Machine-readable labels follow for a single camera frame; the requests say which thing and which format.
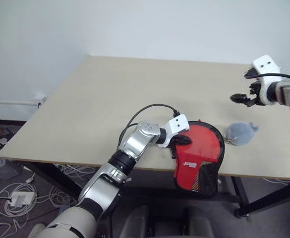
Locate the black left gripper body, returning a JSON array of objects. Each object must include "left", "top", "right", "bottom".
[{"left": 171, "top": 134, "right": 181, "bottom": 149}]

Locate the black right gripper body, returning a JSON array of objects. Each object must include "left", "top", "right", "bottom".
[{"left": 248, "top": 82, "right": 262, "bottom": 106}]

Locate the red black mesh paddle case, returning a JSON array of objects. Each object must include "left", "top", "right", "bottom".
[{"left": 170, "top": 119, "right": 226, "bottom": 200}]

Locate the grey plush toy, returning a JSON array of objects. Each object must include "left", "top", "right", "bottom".
[{"left": 224, "top": 120, "right": 260, "bottom": 146}]

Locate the dark rounded shape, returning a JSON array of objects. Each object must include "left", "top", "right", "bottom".
[{"left": 119, "top": 205, "right": 150, "bottom": 238}]

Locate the white floor power adapter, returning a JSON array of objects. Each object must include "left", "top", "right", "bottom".
[{"left": 9, "top": 190, "right": 36, "bottom": 206}]

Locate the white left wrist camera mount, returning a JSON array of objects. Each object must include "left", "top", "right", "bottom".
[{"left": 158, "top": 114, "right": 191, "bottom": 149}]

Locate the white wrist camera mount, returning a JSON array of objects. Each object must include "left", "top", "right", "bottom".
[
  {"left": 158, "top": 114, "right": 191, "bottom": 149},
  {"left": 243, "top": 55, "right": 283, "bottom": 105}
]

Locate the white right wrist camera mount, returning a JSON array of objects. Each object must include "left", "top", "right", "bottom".
[{"left": 243, "top": 55, "right": 283, "bottom": 105}]

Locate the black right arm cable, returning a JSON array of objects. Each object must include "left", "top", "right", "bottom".
[{"left": 256, "top": 72, "right": 290, "bottom": 82}]

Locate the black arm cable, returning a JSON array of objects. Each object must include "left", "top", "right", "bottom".
[
  {"left": 120, "top": 104, "right": 180, "bottom": 147},
  {"left": 256, "top": 72, "right": 290, "bottom": 82}
]

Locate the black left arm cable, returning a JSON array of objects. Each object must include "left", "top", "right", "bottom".
[{"left": 120, "top": 104, "right": 180, "bottom": 147}]

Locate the black metal table frame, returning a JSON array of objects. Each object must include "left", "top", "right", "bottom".
[{"left": 25, "top": 161, "right": 290, "bottom": 219}]

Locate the white floor cable bundle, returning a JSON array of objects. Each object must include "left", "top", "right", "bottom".
[{"left": 0, "top": 146, "right": 98, "bottom": 235}]

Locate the white wall cable duct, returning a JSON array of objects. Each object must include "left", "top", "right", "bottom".
[{"left": 0, "top": 96, "right": 48, "bottom": 109}]

